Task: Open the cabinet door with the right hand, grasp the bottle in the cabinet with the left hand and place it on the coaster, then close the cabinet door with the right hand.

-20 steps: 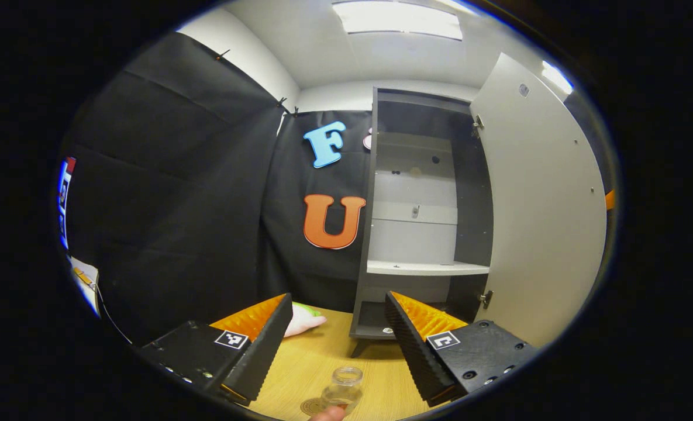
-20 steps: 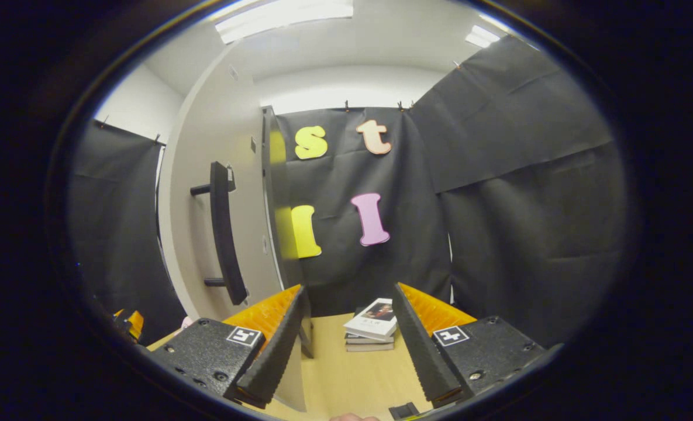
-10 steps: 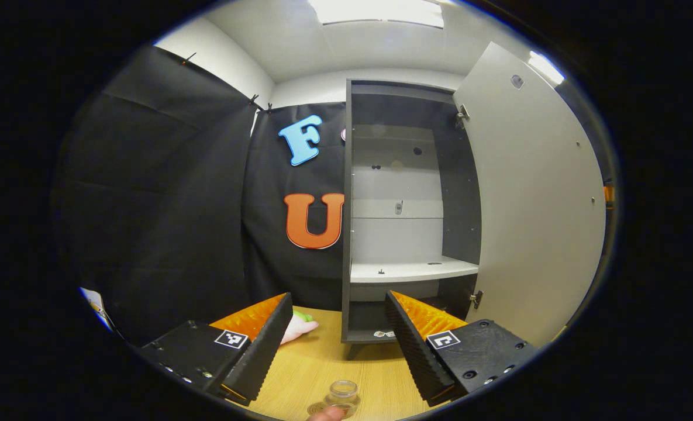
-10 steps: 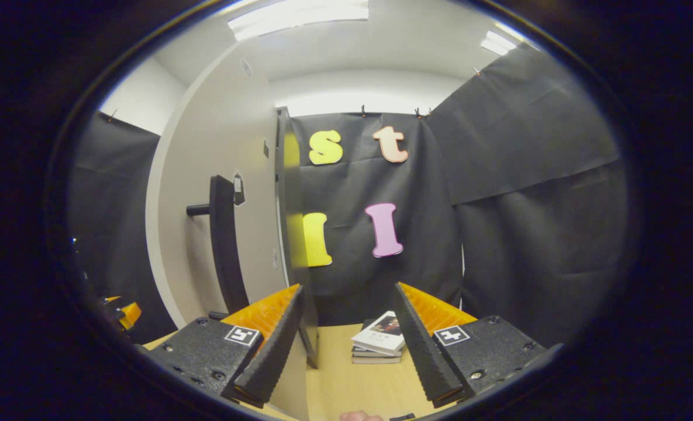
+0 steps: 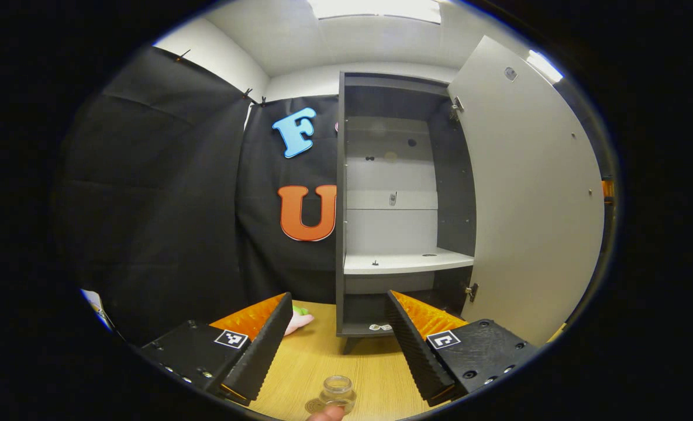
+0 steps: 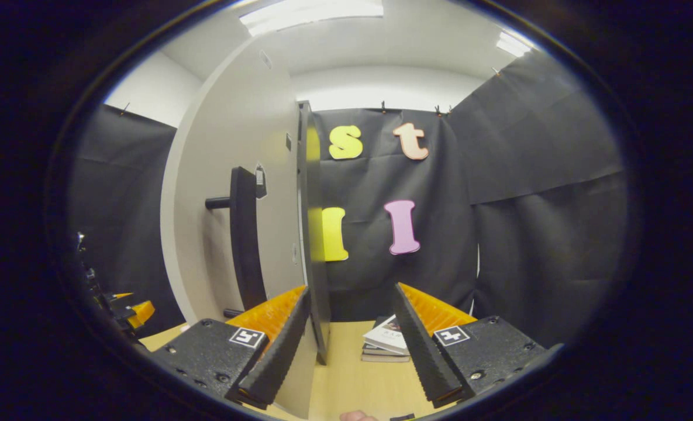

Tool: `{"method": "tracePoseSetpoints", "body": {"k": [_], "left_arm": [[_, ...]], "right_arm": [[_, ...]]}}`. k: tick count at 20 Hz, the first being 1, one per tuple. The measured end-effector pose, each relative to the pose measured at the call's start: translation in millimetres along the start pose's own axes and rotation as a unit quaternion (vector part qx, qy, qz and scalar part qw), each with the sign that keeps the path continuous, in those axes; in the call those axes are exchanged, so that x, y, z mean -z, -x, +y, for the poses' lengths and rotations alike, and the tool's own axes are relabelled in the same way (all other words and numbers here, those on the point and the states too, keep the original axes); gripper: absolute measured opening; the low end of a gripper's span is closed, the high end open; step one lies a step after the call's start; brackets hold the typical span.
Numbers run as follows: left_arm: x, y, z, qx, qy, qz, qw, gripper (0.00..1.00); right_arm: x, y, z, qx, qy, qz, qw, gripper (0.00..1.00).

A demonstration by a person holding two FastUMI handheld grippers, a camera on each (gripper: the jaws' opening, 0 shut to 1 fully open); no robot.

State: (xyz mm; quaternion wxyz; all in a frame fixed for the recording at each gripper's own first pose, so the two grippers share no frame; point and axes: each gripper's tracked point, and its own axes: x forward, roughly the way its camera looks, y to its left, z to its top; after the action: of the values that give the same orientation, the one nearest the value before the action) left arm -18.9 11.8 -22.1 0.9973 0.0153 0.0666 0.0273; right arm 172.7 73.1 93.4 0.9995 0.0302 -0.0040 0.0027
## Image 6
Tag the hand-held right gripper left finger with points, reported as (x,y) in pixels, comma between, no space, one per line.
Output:
(279,362)

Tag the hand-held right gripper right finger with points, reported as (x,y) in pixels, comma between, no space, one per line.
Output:
(425,356)

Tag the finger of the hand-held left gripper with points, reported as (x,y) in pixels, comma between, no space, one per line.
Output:
(140,313)

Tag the beige cabinet door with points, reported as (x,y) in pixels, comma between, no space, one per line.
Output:
(217,128)

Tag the white book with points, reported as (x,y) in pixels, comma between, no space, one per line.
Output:
(386,338)

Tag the black backdrop cloth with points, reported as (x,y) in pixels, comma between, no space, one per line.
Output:
(527,204)

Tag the small ceiling light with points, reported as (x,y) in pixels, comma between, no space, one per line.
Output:
(514,44)

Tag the long ceiling light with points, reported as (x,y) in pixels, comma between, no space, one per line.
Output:
(311,14)

